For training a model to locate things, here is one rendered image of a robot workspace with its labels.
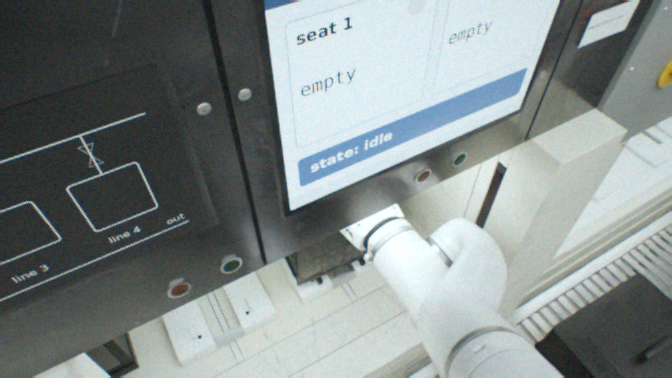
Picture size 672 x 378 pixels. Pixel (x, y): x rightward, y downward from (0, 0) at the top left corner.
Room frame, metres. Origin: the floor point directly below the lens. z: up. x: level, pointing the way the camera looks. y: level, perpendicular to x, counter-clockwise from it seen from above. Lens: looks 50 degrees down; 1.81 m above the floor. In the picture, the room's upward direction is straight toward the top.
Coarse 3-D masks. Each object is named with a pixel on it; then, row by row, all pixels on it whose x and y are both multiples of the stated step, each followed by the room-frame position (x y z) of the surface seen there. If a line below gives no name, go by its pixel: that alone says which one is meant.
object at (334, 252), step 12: (324, 240) 0.49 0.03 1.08; (336, 240) 0.51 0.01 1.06; (348, 240) 0.52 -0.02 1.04; (300, 252) 0.47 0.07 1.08; (312, 252) 0.49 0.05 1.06; (324, 252) 0.50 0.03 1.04; (336, 252) 0.51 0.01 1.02; (348, 252) 0.53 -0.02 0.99; (360, 252) 0.54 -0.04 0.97; (288, 264) 0.50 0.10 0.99; (300, 264) 0.48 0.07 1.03; (312, 264) 0.49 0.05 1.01; (324, 264) 0.50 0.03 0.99; (336, 264) 0.52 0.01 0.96; (348, 264) 0.53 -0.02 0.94; (360, 264) 0.55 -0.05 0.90; (300, 276) 0.48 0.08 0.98; (312, 276) 0.49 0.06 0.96
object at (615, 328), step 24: (624, 288) 0.51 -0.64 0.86; (648, 288) 0.51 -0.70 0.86; (576, 312) 0.46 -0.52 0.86; (600, 312) 0.46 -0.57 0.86; (624, 312) 0.46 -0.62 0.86; (648, 312) 0.46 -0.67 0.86; (552, 336) 0.41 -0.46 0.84; (576, 336) 0.40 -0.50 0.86; (600, 336) 0.40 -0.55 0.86; (624, 336) 0.40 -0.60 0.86; (648, 336) 0.40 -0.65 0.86; (552, 360) 0.38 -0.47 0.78; (576, 360) 0.35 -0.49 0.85; (600, 360) 0.35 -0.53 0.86; (624, 360) 0.35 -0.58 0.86; (648, 360) 0.35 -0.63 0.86
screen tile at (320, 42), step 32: (384, 0) 0.31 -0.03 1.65; (288, 32) 0.27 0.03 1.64; (320, 32) 0.28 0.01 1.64; (352, 32) 0.29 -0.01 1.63; (384, 32) 0.31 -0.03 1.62; (416, 32) 0.32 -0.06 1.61; (288, 64) 0.27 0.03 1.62; (320, 64) 0.28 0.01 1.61; (416, 64) 0.32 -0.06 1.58; (352, 96) 0.29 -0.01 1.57; (384, 96) 0.31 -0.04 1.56; (416, 96) 0.33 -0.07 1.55; (320, 128) 0.28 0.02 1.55
